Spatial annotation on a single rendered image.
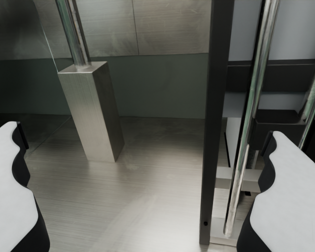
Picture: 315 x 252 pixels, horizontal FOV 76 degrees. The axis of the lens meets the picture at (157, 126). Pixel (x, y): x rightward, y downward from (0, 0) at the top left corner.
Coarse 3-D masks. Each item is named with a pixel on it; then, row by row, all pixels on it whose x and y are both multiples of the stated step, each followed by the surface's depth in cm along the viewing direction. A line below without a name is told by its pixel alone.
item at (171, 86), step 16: (64, 64) 75; (112, 64) 71; (128, 64) 70; (144, 64) 69; (160, 64) 68; (176, 64) 67; (192, 64) 66; (112, 80) 75; (128, 80) 73; (144, 80) 72; (160, 80) 71; (176, 80) 70; (192, 80) 69; (128, 96) 77; (144, 96) 76; (160, 96) 74; (176, 96) 73; (192, 96) 72; (128, 112) 81; (144, 112) 79; (160, 112) 78; (176, 112) 77; (192, 112) 75
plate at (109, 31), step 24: (48, 0) 64; (96, 0) 61; (120, 0) 60; (144, 0) 58; (168, 0) 57; (192, 0) 56; (48, 24) 68; (96, 24) 65; (120, 24) 63; (144, 24) 62; (168, 24) 61; (192, 24) 59; (96, 48) 69; (120, 48) 67; (144, 48) 66; (168, 48) 64; (192, 48) 63
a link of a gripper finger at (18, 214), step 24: (0, 144) 8; (24, 144) 10; (0, 168) 7; (24, 168) 8; (0, 192) 6; (24, 192) 6; (0, 216) 6; (24, 216) 6; (0, 240) 5; (24, 240) 5; (48, 240) 6
